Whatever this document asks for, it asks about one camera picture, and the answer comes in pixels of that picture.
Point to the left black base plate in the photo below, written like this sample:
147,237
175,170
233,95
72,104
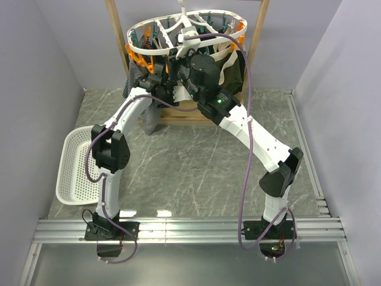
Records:
112,233

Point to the wooden hanger stand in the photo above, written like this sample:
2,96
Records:
171,116

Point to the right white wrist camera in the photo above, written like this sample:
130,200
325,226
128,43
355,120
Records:
185,43

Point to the aluminium mounting rail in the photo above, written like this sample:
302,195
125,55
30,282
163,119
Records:
200,251

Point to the grey striped boxer underwear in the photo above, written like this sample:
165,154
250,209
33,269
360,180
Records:
150,117

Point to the white perforated plastic basket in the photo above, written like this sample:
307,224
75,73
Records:
73,187

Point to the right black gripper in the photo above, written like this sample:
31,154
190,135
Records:
172,64

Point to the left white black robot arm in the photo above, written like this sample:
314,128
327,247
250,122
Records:
109,153

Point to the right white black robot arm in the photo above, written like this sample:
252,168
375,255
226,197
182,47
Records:
198,73

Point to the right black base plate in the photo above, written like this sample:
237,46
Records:
252,229

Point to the white round clip hanger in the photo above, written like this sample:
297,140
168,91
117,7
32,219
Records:
164,30

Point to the black box under rail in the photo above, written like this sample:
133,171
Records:
108,250

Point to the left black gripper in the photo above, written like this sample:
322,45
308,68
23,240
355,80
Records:
171,102

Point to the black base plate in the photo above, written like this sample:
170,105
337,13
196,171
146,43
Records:
252,229
112,233

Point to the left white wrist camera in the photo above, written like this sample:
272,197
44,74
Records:
180,94

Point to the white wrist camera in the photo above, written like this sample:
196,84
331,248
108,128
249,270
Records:
180,94
185,43

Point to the olive green hanging underwear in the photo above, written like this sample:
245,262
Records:
231,65

